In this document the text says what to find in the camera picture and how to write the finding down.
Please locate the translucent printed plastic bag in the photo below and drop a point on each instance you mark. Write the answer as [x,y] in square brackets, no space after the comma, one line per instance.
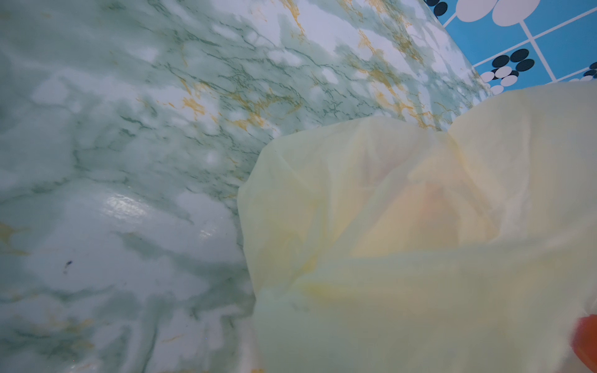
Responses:
[375,245]

